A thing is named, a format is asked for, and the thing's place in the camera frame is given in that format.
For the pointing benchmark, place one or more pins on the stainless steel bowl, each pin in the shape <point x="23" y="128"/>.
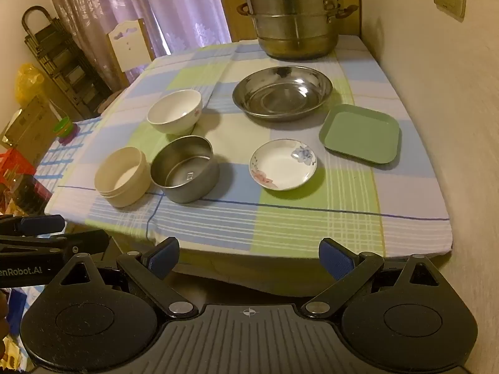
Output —
<point x="185" y="175"/>

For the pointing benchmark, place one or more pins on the cardboard box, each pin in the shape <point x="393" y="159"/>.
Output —
<point x="29" y="128"/>

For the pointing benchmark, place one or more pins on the green square plate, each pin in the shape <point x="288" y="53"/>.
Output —
<point x="360" y="134"/>

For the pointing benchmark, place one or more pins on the small floral white plate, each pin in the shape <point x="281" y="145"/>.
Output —
<point x="282" y="165"/>

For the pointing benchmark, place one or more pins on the checked pastel tablecloth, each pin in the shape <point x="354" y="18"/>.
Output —
<point x="304" y="222"/>

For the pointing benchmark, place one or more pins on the yellow plastic bag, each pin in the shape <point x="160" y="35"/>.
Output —
<point x="28" y="81"/>

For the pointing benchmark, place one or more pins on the white ceramic floral bowl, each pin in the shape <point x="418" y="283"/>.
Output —
<point x="175" y="115"/>

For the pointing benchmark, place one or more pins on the beige ribbed bowl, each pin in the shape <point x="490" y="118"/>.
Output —
<point x="123" y="181"/>

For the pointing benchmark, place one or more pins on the stainless steel steamer pot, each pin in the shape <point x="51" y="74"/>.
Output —
<point x="296" y="19"/>

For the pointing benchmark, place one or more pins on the green and purple toy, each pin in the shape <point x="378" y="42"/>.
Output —
<point x="66" y="130"/>

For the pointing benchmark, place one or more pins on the purple sheer curtain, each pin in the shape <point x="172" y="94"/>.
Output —
<point x="163" y="7"/>

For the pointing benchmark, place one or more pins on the black metal rack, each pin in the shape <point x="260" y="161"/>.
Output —
<point x="66" y="62"/>

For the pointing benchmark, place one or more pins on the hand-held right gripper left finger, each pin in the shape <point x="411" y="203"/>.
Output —
<point x="165" y="258"/>

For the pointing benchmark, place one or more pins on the red box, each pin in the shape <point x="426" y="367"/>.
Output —
<point x="15" y="163"/>

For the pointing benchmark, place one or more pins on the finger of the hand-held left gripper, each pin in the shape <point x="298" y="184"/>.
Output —
<point x="43" y="224"/>
<point x="78" y="243"/>

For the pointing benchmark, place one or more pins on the large stainless steel basin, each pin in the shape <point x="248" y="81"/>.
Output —
<point x="282" y="93"/>

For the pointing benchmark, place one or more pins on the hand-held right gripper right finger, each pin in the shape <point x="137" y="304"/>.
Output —
<point x="336" y="260"/>

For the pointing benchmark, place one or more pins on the white wooden chair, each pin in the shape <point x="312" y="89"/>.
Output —
<point x="128" y="46"/>

